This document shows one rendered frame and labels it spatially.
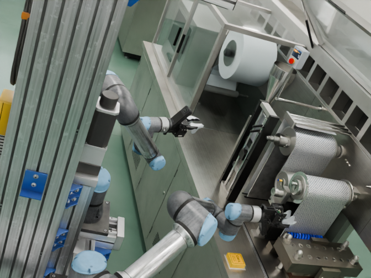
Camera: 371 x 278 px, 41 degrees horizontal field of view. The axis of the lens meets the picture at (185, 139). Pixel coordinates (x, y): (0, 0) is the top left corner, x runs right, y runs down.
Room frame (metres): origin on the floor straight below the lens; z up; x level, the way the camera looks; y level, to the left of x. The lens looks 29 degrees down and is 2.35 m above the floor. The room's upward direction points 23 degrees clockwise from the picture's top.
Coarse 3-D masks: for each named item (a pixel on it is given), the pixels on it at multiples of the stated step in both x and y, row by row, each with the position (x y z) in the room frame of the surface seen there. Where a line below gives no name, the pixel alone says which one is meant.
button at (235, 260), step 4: (228, 256) 1.72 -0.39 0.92; (232, 256) 1.72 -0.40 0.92; (236, 256) 1.73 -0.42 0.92; (240, 256) 1.74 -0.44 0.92; (228, 260) 1.71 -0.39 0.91; (232, 260) 1.70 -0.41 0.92; (236, 260) 1.71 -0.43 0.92; (240, 260) 1.72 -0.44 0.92; (232, 264) 1.68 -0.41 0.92; (236, 264) 1.69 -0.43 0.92; (240, 264) 1.70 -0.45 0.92; (244, 264) 1.71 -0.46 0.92; (240, 268) 1.70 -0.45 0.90
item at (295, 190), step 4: (292, 180) 1.99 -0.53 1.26; (296, 180) 1.96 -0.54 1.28; (300, 180) 1.97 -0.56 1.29; (300, 184) 1.94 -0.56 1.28; (292, 188) 1.96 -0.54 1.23; (296, 188) 1.94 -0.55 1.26; (300, 188) 1.93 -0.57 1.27; (292, 192) 1.95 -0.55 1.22; (296, 192) 1.93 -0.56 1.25; (300, 192) 1.93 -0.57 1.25
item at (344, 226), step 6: (276, 126) 2.87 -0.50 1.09; (276, 132) 2.84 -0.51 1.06; (264, 150) 2.86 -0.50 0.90; (342, 216) 2.10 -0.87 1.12; (336, 222) 2.11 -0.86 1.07; (342, 222) 2.08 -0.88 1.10; (348, 222) 2.08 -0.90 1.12; (330, 228) 2.12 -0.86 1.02; (336, 228) 2.09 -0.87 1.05; (342, 228) 2.07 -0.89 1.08; (330, 234) 2.10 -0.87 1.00; (336, 234) 2.07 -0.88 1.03; (342, 234) 2.08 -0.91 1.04; (330, 240) 2.08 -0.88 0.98; (336, 240) 2.08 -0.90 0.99
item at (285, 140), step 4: (280, 136) 2.16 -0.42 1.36; (284, 136) 2.17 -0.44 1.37; (288, 136) 2.18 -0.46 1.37; (280, 140) 2.15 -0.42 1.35; (284, 140) 2.16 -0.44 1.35; (288, 140) 2.17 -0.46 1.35; (276, 144) 2.16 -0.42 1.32; (280, 144) 2.14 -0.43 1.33; (284, 144) 2.15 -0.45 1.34; (288, 144) 2.16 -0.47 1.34
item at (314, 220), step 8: (304, 208) 1.93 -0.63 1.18; (312, 208) 1.95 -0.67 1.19; (320, 208) 1.96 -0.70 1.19; (328, 208) 1.98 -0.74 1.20; (296, 216) 1.92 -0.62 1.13; (304, 216) 1.94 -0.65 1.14; (312, 216) 1.96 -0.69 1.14; (320, 216) 1.97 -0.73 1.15; (328, 216) 1.99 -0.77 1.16; (336, 216) 2.01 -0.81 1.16; (296, 224) 1.93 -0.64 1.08; (304, 224) 1.95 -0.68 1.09; (312, 224) 1.97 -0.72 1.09; (320, 224) 1.99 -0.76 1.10; (328, 224) 2.01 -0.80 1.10; (296, 232) 1.94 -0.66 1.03; (304, 232) 1.96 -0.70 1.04; (312, 232) 1.98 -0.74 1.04; (320, 232) 2.00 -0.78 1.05
